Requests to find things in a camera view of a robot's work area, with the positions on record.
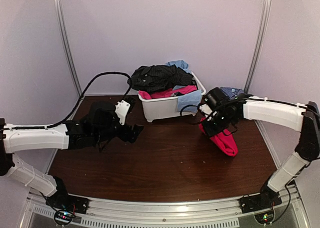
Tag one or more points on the folded blue checkered shirt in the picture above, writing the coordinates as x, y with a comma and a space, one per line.
230, 92

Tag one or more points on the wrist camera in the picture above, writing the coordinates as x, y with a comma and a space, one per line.
124, 107
205, 110

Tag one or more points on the white plastic laundry bin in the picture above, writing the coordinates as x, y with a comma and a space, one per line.
162, 108

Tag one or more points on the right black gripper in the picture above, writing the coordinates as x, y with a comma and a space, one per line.
209, 131

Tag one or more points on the black striped shirt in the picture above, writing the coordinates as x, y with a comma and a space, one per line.
158, 78

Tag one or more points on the red t-shirt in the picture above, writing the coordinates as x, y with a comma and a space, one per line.
223, 140

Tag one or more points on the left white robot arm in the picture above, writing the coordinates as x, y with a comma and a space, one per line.
103, 122

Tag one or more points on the pink garment in bin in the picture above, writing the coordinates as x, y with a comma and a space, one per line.
172, 92

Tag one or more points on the aluminium frame post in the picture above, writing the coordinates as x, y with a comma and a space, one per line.
266, 9
66, 46

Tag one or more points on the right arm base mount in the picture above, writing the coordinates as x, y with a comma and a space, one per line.
257, 202

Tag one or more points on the left aluminium frame post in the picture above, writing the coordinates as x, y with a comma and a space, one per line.
66, 46

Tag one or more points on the right circuit board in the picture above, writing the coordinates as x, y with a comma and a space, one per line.
264, 217

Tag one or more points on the front aluminium rail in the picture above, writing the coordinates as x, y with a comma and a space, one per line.
220, 213

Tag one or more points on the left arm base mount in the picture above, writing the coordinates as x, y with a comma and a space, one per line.
73, 204

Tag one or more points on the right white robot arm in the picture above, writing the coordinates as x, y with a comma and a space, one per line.
303, 118

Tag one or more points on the light blue shirt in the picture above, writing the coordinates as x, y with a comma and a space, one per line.
193, 99

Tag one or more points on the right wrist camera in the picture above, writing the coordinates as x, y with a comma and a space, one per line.
205, 110

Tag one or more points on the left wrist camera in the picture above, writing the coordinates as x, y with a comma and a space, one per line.
124, 107

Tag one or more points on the right aluminium frame post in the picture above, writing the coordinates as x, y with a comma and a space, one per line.
266, 9

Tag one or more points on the left circuit board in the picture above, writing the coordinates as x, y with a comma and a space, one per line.
63, 218

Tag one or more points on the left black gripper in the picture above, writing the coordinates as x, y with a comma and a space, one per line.
134, 133

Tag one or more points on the circuit board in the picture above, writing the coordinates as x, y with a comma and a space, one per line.
264, 217
63, 218

